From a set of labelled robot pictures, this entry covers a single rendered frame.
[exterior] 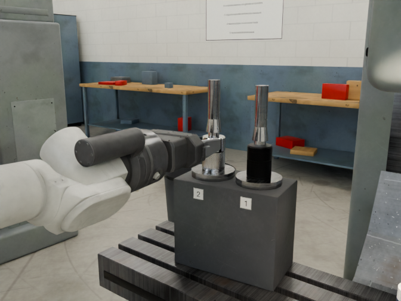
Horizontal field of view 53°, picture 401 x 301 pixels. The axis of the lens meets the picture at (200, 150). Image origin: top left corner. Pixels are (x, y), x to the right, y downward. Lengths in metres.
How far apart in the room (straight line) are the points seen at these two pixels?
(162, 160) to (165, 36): 5.91
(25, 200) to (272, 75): 5.06
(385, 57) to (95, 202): 0.39
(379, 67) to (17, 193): 0.44
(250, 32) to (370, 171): 4.65
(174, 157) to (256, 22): 4.97
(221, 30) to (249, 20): 0.46
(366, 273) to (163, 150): 0.57
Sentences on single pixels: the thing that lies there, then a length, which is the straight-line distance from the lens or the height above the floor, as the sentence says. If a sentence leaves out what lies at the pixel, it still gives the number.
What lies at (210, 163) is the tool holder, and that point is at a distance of 0.80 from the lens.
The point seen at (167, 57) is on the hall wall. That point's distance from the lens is 6.46.
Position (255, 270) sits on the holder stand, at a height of 0.96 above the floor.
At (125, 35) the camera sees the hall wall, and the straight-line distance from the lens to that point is 7.11.
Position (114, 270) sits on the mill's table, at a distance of 0.92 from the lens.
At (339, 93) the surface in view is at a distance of 4.47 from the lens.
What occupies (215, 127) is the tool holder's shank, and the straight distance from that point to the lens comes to 0.79.
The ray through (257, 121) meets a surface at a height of 1.24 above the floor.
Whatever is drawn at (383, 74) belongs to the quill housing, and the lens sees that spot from 0.55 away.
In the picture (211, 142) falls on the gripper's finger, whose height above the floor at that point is 1.21.
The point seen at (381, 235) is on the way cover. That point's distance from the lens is 1.02.
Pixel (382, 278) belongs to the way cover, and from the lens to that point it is 0.99.
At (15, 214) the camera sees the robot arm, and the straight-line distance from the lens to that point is 0.45.
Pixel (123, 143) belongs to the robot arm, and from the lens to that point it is 0.53.
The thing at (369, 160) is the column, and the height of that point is 1.11.
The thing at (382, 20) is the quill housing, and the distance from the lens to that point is 0.55.
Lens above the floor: 1.36
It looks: 14 degrees down
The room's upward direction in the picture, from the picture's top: straight up
